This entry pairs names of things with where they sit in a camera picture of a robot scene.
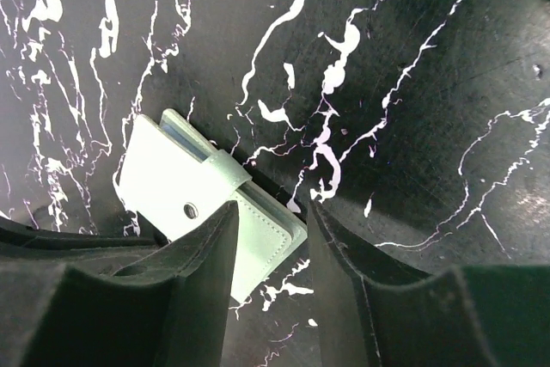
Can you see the mint green card holder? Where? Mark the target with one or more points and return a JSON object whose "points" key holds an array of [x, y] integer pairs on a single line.
{"points": [[176, 179]]}

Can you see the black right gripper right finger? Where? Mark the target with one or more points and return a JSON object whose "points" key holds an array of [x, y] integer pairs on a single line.
{"points": [[375, 310]]}

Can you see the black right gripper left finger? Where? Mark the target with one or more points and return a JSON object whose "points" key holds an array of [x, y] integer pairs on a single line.
{"points": [[90, 300]]}

